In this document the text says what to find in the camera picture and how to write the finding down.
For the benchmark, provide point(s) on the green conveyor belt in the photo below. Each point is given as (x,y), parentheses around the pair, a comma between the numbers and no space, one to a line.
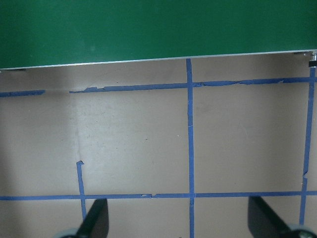
(158,29)

